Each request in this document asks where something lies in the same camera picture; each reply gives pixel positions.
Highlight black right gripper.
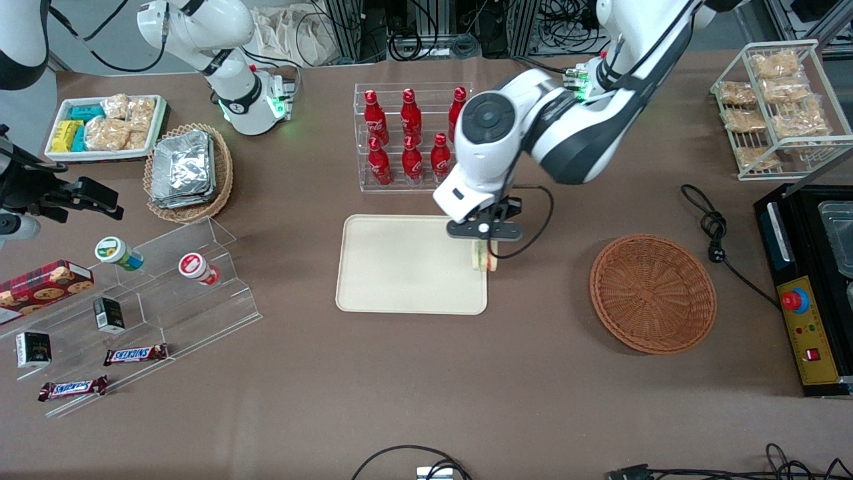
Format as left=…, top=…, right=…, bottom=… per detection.
left=0, top=125, right=125, bottom=223

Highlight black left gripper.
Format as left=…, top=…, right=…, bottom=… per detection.
left=446, top=197, right=523, bottom=261

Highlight triangular sandwich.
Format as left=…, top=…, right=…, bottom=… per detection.
left=472, top=241, right=500, bottom=273

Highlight white rectangular snack tray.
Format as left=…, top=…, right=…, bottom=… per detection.
left=45, top=95, right=167, bottom=163

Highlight beige plastic tray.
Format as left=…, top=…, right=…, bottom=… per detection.
left=335, top=214, right=488, bottom=315

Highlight oval wicker basket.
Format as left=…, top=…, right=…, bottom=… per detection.
left=143, top=123, right=235, bottom=224

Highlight round brown wicker basket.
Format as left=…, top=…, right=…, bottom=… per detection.
left=590, top=233, right=718, bottom=355

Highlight green lid yoghurt cup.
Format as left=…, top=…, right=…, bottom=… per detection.
left=95, top=237, right=145, bottom=272

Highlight yellow snack pack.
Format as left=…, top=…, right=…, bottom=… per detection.
left=51, top=120, right=84, bottom=153

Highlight silver foil packet stack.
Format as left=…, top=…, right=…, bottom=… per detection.
left=150, top=130, right=218, bottom=209

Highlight red cola bottle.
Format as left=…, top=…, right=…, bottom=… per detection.
left=448, top=87, right=468, bottom=143
left=430, top=132, right=454, bottom=183
left=401, top=88, right=423, bottom=141
left=402, top=135, right=425, bottom=185
left=364, top=90, right=390, bottom=145
left=368, top=137, right=394, bottom=187

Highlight red cookie box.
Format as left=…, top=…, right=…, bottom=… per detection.
left=0, top=260, right=95, bottom=326

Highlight clear acrylic bottle rack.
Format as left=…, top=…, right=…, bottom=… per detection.
left=355, top=81, right=475, bottom=194

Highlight small black box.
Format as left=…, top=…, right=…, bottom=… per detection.
left=15, top=331, right=53, bottom=369
left=93, top=297, right=127, bottom=335

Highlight red lid yoghurt cup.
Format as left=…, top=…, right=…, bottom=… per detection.
left=178, top=252, right=221, bottom=287

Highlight clear acrylic stepped display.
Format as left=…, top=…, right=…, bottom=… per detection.
left=0, top=217, right=263, bottom=419

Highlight Snickers chocolate bar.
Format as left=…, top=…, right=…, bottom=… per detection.
left=103, top=343, right=169, bottom=367
left=38, top=375, right=109, bottom=403

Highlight beige cloth bag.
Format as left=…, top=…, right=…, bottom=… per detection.
left=252, top=5, right=337, bottom=67

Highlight black sealing machine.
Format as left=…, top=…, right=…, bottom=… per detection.
left=753, top=181, right=853, bottom=399

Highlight clear plastic container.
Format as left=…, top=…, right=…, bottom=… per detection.
left=816, top=199, right=853, bottom=281

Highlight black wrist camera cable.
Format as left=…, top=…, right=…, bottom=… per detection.
left=496, top=185, right=556, bottom=261

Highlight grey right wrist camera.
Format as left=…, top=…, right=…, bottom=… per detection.
left=0, top=212, right=41, bottom=245

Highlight black looped cable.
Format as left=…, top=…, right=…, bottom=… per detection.
left=350, top=445, right=474, bottom=480

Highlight black power cable with plug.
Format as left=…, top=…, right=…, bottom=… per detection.
left=680, top=183, right=782, bottom=311

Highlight aluminium frame rack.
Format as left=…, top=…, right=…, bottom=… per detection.
left=320, top=0, right=540, bottom=64

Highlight white wire rack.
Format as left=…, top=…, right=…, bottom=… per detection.
left=710, top=40, right=853, bottom=182

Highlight black tangled cables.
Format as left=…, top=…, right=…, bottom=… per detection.
left=608, top=443, right=853, bottom=480

